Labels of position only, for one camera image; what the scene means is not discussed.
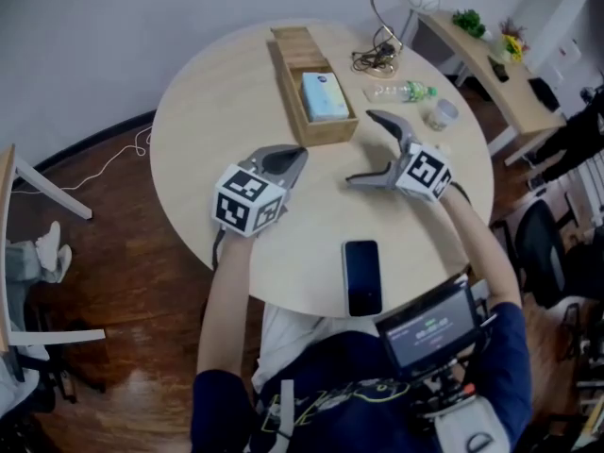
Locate grey chest strap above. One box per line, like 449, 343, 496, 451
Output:
276, 378, 296, 438

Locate hand-held gripper cable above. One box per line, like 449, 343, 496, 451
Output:
450, 181, 473, 205
211, 226, 227, 271

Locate black smartphone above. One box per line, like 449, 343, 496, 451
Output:
341, 239, 383, 318

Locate person's navy shirt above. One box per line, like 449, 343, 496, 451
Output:
191, 302, 534, 453

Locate black swivel chair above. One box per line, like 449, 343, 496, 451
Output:
13, 337, 105, 405

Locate flat black case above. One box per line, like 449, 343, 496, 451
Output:
527, 76, 562, 112

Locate right hand-held gripper cable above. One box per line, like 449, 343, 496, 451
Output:
450, 181, 473, 205

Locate person's left forearm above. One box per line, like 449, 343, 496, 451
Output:
195, 231, 256, 377

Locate wooden desk white legs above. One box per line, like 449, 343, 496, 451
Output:
0, 143, 108, 353

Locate black camera rig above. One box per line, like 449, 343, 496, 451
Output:
410, 361, 478, 419

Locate curved wooden side desk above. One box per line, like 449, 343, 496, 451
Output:
414, 9, 567, 167

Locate clear bottle green label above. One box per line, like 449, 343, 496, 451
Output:
361, 80, 439, 105

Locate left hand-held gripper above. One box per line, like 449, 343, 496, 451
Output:
210, 143, 310, 239

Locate black office chair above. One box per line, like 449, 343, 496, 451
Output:
513, 198, 604, 310

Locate green potted plant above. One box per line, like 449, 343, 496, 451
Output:
451, 8, 487, 40

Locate white pouch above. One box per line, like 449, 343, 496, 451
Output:
433, 394, 511, 453

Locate thin white cable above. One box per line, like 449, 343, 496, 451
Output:
60, 125, 153, 193

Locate person's white shorts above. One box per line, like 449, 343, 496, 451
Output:
252, 302, 341, 391

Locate yellow flower pot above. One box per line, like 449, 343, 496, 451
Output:
490, 16, 529, 63

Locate small black device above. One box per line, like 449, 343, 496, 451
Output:
488, 57, 511, 83

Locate left hand-held gripper cable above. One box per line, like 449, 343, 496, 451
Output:
211, 226, 227, 271

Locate black chest monitor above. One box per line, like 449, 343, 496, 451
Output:
375, 276, 487, 381

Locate black lamp cable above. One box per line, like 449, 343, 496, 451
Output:
351, 40, 402, 73

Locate light blue tissue pack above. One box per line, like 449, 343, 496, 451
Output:
300, 72, 351, 123

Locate clear plastic cup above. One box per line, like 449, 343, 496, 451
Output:
427, 97, 460, 132

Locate person's right forearm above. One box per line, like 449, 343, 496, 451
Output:
441, 186, 523, 310

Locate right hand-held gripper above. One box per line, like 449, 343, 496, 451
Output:
345, 109, 453, 203

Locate open wooden box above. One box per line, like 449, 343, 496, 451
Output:
267, 25, 361, 148

